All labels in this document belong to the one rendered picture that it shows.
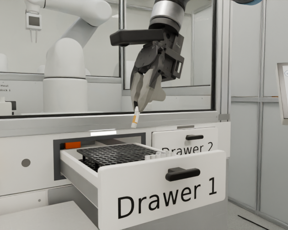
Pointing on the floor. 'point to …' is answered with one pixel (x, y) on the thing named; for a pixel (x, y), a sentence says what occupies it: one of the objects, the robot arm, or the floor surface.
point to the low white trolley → (45, 219)
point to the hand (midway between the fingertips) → (136, 105)
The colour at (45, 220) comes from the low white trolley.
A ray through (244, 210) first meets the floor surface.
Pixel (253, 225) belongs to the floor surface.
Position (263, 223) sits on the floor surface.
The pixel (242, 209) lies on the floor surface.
